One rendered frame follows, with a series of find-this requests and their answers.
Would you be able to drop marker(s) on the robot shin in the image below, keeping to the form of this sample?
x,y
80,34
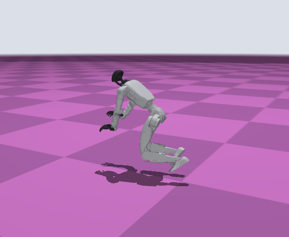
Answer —
x,y
158,157
155,147

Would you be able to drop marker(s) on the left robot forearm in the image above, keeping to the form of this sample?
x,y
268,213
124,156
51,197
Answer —
x,y
115,120

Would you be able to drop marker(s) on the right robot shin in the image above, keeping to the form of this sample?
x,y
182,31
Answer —
x,y
155,147

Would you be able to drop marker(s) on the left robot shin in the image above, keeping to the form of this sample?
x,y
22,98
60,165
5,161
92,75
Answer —
x,y
158,157

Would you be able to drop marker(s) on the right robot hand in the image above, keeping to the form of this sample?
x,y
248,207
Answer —
x,y
111,113

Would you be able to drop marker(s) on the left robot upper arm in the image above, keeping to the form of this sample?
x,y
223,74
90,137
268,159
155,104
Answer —
x,y
121,92

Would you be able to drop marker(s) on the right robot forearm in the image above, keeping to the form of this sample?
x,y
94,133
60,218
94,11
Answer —
x,y
127,111

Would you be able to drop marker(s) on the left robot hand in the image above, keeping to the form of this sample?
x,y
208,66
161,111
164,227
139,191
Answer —
x,y
108,126

